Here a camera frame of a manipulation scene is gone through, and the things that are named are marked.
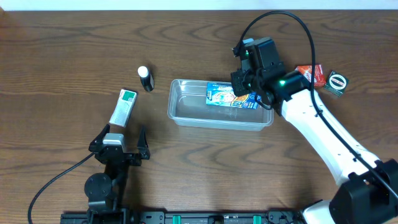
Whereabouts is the red white medicine box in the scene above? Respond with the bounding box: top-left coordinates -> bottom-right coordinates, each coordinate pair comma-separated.
295,64 -> 326,88

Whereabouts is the black mounting rail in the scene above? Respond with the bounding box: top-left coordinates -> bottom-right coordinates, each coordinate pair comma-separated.
60,211 -> 305,224

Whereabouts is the white green medicine box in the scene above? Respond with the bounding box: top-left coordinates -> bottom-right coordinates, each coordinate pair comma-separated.
109,89 -> 137,128

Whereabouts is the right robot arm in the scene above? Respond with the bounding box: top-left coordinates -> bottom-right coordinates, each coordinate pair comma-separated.
231,37 -> 397,223

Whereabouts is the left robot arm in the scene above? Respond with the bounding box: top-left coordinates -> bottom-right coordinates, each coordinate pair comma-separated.
84,124 -> 150,219

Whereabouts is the clear plastic container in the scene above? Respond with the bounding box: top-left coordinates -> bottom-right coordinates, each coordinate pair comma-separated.
167,79 -> 274,131

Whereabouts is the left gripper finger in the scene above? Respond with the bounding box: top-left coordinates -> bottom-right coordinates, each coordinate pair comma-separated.
93,124 -> 110,145
137,126 -> 149,155

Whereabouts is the blue fever patch box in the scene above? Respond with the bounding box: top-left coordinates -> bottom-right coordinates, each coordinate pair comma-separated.
205,82 -> 261,110

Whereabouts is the dark bottle white cap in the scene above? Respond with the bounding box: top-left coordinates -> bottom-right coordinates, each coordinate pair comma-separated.
137,66 -> 154,92

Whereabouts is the dark green square box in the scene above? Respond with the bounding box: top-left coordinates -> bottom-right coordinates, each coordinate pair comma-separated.
324,70 -> 349,97

